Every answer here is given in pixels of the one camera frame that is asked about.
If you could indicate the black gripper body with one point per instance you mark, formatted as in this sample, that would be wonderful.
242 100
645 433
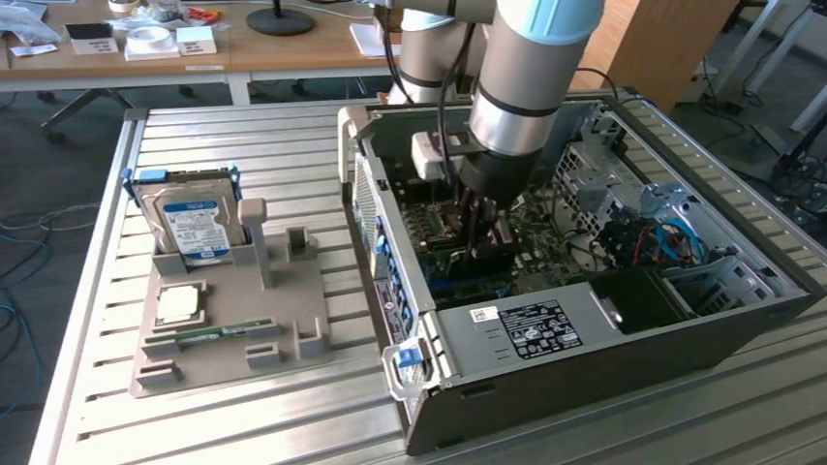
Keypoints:
499 173

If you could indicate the black graphics card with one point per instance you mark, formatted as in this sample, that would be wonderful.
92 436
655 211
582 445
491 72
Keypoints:
482 271

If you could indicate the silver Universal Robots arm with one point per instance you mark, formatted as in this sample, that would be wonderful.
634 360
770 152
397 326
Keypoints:
517 72

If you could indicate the green motherboard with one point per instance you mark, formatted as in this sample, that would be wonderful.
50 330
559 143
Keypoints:
537 261

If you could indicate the metal disk bay cage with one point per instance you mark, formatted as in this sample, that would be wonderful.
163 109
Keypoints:
601 194

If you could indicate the grey power supply unit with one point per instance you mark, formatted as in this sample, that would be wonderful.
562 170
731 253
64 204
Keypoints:
517 329

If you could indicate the black fan shroud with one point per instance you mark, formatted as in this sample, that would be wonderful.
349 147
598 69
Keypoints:
643 300

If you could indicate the blue case latch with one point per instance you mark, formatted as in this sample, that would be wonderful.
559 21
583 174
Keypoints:
407 359

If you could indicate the white paper booklet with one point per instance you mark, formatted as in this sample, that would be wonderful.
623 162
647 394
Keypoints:
371 41

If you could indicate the black open PC case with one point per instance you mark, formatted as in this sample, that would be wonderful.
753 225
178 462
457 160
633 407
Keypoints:
582 387

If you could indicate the wooden cabinet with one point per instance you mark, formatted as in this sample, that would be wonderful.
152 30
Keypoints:
659 48

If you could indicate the grey printed parts rack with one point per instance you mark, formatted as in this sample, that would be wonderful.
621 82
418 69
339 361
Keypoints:
226 310

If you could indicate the hard disk with blue label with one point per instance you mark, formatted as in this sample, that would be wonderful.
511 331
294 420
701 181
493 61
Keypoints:
191 218

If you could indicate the wooden desk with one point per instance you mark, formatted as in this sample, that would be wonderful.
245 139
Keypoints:
259 53

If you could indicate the green RAM stick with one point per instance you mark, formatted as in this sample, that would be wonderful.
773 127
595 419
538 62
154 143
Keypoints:
214 331

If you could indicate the black round lamp base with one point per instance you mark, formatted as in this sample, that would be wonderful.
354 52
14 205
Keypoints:
279 20

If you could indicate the silver CPU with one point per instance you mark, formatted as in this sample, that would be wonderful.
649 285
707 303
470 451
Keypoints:
178 305

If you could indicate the white cube box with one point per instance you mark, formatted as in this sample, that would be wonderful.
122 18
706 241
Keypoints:
195 41

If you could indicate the orange small parts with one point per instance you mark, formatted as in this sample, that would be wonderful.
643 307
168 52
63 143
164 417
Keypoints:
203 14

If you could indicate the flat white box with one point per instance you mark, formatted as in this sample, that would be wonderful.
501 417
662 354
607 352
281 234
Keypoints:
152 54

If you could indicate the white tape roll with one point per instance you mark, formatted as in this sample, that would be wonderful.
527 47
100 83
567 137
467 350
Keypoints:
152 38

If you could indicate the beige tape roll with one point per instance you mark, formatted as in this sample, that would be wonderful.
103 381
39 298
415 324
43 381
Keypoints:
122 5

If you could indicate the black and white box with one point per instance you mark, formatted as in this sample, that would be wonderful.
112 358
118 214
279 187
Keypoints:
92 39

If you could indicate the white paper label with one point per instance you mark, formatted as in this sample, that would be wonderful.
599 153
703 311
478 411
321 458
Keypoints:
32 50

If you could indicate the clear plastic bag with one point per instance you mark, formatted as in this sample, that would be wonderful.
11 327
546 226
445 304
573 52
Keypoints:
26 21

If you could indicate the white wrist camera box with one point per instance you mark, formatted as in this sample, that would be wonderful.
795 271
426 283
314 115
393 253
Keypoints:
427 154

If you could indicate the white desk frame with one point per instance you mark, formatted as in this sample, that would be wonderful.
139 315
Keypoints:
775 43

